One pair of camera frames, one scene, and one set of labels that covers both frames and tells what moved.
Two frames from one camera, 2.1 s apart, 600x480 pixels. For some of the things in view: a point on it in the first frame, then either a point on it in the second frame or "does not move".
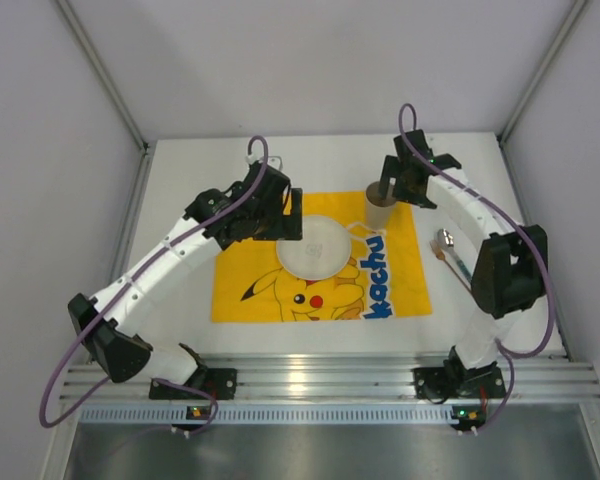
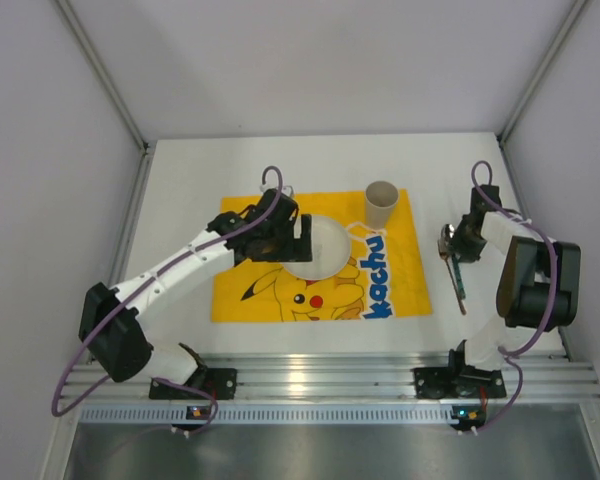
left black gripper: (288, 215) to (290, 242)
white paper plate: (322, 252) does not move
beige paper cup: (379, 209) does not move
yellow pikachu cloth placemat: (384, 277) does not move
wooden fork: (440, 254) to (444, 252)
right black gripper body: (393, 170) to (464, 245)
